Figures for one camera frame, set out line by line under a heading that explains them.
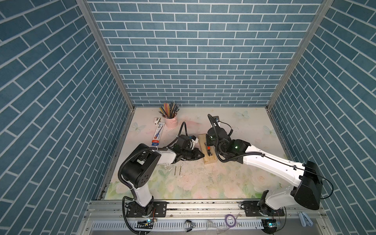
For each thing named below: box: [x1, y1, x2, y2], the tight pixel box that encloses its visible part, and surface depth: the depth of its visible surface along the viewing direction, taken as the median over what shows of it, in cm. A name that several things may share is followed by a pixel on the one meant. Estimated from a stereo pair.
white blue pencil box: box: [151, 121, 166, 146], surface depth 104 cm
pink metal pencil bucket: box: [164, 116, 178, 129], surface depth 102 cm
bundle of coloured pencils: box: [158, 101, 180, 119], surface depth 104 cm
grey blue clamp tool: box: [298, 211, 314, 228], surface depth 71 cm
